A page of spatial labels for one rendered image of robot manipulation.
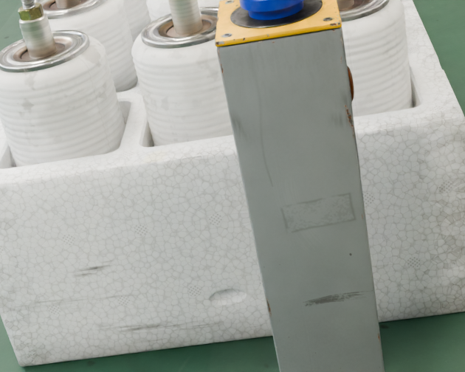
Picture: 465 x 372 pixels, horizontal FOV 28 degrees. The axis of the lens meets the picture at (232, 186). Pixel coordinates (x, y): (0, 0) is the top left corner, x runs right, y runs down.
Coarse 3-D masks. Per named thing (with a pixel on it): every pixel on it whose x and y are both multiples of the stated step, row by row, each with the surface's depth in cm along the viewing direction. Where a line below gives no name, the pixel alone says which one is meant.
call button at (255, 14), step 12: (240, 0) 52; (252, 0) 51; (264, 0) 51; (276, 0) 51; (288, 0) 51; (300, 0) 52; (252, 12) 52; (264, 12) 52; (276, 12) 52; (288, 12) 52
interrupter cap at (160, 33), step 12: (204, 12) 74; (216, 12) 74; (156, 24) 74; (168, 24) 73; (204, 24) 72; (216, 24) 71; (144, 36) 71; (156, 36) 71; (168, 36) 71; (180, 36) 71; (192, 36) 70; (204, 36) 69; (168, 48) 69
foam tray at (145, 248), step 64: (0, 128) 80; (128, 128) 75; (384, 128) 68; (448, 128) 67; (0, 192) 71; (64, 192) 71; (128, 192) 71; (192, 192) 71; (384, 192) 70; (448, 192) 70; (0, 256) 74; (64, 256) 74; (128, 256) 74; (192, 256) 74; (256, 256) 73; (384, 256) 73; (448, 256) 73; (64, 320) 77; (128, 320) 77; (192, 320) 77; (256, 320) 77; (384, 320) 76
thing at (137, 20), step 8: (128, 0) 92; (136, 0) 93; (144, 0) 95; (128, 8) 93; (136, 8) 93; (144, 8) 95; (128, 16) 93; (136, 16) 94; (144, 16) 95; (136, 24) 94; (144, 24) 95; (136, 32) 94
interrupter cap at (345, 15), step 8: (360, 0) 71; (368, 0) 70; (376, 0) 70; (384, 0) 69; (352, 8) 69; (360, 8) 68; (368, 8) 68; (376, 8) 68; (344, 16) 67; (352, 16) 67; (360, 16) 68
